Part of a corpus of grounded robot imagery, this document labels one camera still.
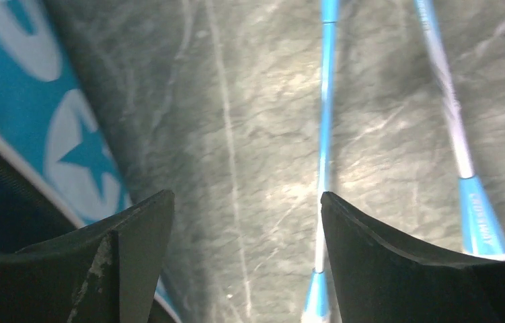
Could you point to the blue badminton racket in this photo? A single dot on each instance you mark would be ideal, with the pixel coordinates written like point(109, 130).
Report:
point(482, 233)
point(317, 307)

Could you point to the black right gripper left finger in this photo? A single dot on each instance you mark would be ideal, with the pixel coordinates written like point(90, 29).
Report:
point(104, 272)

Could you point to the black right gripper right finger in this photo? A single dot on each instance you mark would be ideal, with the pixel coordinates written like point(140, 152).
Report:
point(382, 274)

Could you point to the blue racket bag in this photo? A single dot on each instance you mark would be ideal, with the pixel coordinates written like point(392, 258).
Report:
point(57, 174)

